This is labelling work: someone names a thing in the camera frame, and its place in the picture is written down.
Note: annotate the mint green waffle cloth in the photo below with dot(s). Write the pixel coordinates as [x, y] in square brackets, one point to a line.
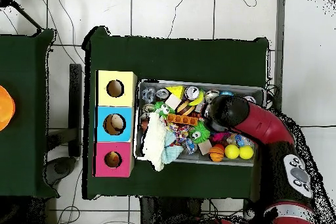
[172, 153]

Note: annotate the dark green table cloth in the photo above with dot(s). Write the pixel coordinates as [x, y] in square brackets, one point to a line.
[178, 56]
[26, 77]

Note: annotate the yellow toy banana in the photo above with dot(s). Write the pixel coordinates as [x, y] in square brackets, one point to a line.
[198, 99]

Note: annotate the wooden box with three holes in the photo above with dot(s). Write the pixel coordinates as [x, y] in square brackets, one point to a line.
[116, 106]

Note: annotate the wooden cube block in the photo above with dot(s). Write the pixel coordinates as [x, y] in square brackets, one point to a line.
[205, 147]
[173, 101]

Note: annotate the orange plate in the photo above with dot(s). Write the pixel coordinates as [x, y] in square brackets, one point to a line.
[5, 108]

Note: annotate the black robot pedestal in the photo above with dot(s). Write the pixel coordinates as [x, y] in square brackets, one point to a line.
[173, 213]

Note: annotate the green spiky ball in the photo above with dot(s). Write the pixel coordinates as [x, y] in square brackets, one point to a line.
[164, 109]
[199, 132]

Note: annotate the yellow plastic block toy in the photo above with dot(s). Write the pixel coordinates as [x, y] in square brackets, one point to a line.
[175, 91]

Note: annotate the silver metal can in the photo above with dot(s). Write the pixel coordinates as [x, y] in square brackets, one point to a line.
[162, 94]
[192, 92]

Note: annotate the yellow ball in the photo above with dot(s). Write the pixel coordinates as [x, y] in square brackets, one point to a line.
[245, 152]
[232, 152]

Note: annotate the small orange basketball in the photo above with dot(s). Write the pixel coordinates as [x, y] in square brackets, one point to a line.
[217, 154]

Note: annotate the small orange plastic block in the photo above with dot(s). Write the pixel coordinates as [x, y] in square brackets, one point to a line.
[182, 119]

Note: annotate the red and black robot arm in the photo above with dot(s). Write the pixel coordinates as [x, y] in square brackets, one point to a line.
[262, 124]

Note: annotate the colourful patterned cloth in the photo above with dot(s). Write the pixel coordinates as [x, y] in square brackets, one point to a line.
[181, 133]

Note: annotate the cream yellow waffle cloth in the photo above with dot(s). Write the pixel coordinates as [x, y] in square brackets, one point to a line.
[155, 142]

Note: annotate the yellow plush duck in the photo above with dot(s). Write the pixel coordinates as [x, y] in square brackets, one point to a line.
[113, 159]

